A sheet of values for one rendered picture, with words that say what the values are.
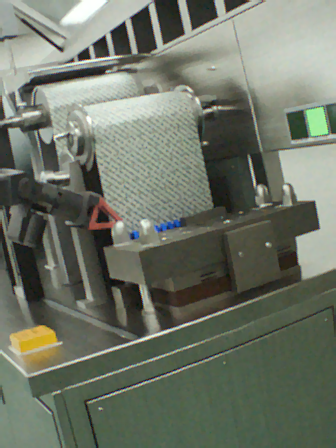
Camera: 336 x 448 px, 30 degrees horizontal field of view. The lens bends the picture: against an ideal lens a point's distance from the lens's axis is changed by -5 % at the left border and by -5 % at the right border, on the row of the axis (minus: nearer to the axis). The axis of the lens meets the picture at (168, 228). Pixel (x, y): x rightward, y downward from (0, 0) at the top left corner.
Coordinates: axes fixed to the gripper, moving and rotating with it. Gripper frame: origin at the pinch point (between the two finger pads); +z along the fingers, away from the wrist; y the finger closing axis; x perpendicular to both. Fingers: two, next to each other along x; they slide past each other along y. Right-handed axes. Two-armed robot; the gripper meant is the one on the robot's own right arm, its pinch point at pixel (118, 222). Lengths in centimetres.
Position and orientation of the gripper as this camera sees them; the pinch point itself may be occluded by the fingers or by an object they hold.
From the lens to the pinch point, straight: 129.5
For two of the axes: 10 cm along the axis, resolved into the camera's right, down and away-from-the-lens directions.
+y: 4.5, 0.1, -8.9
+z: 8.5, 2.9, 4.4
